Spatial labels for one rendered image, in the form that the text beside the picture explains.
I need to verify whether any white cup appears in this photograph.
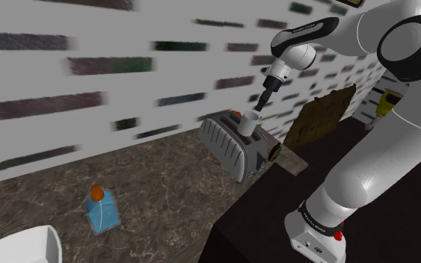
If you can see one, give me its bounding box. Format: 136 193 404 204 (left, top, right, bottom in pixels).
236 110 262 137

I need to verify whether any small orange and blue object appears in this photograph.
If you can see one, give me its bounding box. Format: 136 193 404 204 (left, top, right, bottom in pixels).
268 142 283 163

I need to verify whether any grey toaster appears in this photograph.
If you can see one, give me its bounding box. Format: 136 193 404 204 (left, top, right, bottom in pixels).
197 110 271 183

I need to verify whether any dark robot stand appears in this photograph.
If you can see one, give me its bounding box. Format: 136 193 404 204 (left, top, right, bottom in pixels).
197 115 421 263

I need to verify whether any yellow and black device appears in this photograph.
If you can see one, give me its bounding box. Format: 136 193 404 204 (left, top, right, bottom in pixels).
363 90 404 132

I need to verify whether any blue bottle with orange cap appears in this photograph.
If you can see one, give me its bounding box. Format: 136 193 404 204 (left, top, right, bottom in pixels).
84 184 121 235

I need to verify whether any dark framed wall picture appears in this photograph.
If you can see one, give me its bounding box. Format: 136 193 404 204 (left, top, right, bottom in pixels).
335 0 366 9

